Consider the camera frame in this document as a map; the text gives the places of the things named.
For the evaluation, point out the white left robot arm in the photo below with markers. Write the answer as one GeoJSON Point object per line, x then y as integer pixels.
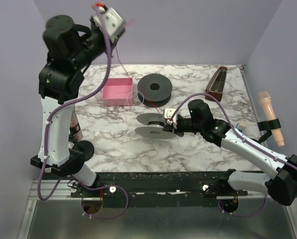
{"type": "Point", "coordinates": [71, 47]}

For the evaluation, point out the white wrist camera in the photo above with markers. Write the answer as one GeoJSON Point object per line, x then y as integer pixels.
{"type": "Point", "coordinates": [113, 22]}
{"type": "Point", "coordinates": [170, 117]}

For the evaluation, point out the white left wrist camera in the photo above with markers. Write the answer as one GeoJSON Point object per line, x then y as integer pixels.
{"type": "Point", "coordinates": [113, 22]}

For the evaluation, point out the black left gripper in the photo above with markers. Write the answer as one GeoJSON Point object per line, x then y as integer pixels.
{"type": "Point", "coordinates": [104, 40]}

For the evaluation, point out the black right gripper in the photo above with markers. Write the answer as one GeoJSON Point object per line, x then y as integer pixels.
{"type": "Point", "coordinates": [176, 128]}

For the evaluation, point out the black cable spool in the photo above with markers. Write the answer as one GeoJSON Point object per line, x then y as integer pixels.
{"type": "Point", "coordinates": [154, 90]}

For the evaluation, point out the beige toy microphone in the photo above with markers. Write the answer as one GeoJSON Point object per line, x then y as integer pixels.
{"type": "Point", "coordinates": [266, 103]}

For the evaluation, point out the white perforated cable spool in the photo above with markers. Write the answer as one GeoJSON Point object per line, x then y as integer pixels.
{"type": "Point", "coordinates": [152, 126]}

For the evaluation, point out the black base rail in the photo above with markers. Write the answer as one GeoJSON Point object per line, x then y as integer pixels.
{"type": "Point", "coordinates": [166, 189]}

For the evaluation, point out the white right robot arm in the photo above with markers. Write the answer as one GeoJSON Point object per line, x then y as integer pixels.
{"type": "Point", "coordinates": [278, 178]}

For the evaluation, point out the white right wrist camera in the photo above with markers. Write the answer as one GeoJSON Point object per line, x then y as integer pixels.
{"type": "Point", "coordinates": [170, 117]}

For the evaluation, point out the brown wooden metronome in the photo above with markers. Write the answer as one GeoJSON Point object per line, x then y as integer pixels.
{"type": "Point", "coordinates": [216, 84]}

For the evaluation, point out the glitter toy microphone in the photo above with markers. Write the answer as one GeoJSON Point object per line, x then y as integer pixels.
{"type": "Point", "coordinates": [75, 129]}

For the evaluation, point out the blue and white block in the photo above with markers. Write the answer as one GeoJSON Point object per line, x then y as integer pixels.
{"type": "Point", "coordinates": [241, 125]}

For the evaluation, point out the pink plastic box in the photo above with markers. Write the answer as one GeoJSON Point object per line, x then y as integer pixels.
{"type": "Point", "coordinates": [118, 92]}

